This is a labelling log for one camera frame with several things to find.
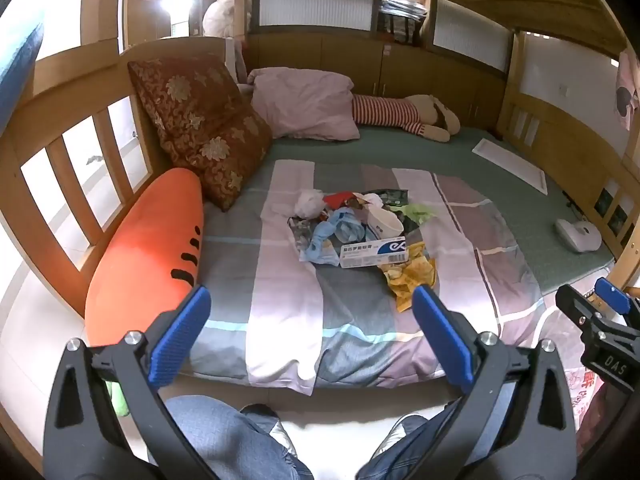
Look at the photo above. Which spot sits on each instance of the yellow wrapper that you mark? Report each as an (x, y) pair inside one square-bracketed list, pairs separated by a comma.
[(415, 275)]

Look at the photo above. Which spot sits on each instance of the person's shoe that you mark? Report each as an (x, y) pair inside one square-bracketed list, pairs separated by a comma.
[(272, 430), (405, 430)]

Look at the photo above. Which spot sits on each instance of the person's right leg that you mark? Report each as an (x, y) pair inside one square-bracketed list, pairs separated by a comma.
[(400, 460)]

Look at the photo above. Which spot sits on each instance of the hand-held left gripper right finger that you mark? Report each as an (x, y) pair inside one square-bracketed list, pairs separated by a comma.
[(442, 340)]

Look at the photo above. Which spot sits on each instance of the pink pillow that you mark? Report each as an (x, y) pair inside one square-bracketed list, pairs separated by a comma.
[(305, 105)]

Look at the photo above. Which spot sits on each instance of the blue cloth panel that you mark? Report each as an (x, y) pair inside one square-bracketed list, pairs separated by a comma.
[(20, 70)]

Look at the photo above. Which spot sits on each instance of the white folded cloth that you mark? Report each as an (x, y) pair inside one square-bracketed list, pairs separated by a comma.
[(234, 60)]

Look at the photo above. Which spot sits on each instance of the wall poster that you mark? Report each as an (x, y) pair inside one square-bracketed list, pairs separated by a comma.
[(627, 95)]

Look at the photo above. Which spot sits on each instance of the light green wrapper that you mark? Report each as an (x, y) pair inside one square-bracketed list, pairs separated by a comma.
[(417, 212)]

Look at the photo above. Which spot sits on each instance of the white blue medicine box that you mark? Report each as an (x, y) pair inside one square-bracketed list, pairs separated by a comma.
[(372, 252)]

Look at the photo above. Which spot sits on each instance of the orange carrot plush pillow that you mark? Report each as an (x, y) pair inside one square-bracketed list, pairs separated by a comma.
[(140, 250)]

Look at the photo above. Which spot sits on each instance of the wooden bed frame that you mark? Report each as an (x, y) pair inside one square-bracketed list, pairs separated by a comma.
[(65, 65)]

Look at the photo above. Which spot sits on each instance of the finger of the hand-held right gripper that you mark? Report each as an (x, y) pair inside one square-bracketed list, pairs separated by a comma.
[(577, 305), (612, 292)]

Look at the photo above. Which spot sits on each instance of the white electric device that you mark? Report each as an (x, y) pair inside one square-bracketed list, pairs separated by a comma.
[(577, 235)]

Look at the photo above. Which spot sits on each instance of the white flat board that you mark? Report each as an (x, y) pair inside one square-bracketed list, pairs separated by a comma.
[(510, 162)]

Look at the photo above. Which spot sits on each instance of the person's left shoe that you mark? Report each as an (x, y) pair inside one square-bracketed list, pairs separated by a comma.
[(272, 430)]

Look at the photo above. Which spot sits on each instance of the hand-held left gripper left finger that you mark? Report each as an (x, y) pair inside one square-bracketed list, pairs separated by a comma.
[(181, 330)]

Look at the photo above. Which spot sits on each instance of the stack of papers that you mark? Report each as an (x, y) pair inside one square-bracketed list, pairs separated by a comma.
[(400, 2)]

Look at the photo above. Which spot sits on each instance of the white stuffed bag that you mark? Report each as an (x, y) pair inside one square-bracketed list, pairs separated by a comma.
[(220, 17)]

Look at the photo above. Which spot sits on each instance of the striped plush doll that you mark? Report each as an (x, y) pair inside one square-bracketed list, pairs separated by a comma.
[(385, 110)]

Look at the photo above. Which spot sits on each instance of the frosted window panel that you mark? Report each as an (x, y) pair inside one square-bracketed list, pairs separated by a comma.
[(467, 35), (310, 0)]

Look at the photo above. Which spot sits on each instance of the light blue face mask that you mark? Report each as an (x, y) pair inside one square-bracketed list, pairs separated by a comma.
[(345, 230)]

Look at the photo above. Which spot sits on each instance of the brown floral cushion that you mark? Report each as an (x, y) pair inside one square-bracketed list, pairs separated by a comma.
[(200, 120)]

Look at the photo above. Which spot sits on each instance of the person's leg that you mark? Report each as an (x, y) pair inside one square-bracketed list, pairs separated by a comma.
[(215, 435), (400, 460)]

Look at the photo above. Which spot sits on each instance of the person's left leg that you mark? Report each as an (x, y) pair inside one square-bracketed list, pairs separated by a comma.
[(215, 435)]

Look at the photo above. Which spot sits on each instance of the pink printed cloth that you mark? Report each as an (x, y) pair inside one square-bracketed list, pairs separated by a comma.
[(582, 400)]

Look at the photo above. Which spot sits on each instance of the grey printed wrapper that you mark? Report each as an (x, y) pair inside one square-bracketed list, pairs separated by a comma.
[(300, 227)]

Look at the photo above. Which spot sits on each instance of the striped patchwork blanket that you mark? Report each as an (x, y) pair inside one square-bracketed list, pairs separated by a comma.
[(280, 310)]

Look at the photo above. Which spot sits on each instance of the white paper cup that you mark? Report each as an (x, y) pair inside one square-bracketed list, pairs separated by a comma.
[(385, 222)]

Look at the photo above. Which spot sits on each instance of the blue printed wrapper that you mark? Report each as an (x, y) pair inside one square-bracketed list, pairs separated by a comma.
[(320, 255)]

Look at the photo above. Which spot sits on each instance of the red packet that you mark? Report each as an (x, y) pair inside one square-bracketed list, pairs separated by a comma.
[(340, 198)]

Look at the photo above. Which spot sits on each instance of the white tissue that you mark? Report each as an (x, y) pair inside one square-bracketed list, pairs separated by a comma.
[(372, 202), (309, 202)]

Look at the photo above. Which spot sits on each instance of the green bed sheet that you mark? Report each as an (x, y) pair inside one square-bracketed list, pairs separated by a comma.
[(525, 210)]

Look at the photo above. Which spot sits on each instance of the dark green packet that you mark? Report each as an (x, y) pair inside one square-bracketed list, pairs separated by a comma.
[(395, 195)]

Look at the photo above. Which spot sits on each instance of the person's right shoe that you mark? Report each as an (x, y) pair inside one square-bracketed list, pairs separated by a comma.
[(405, 430)]

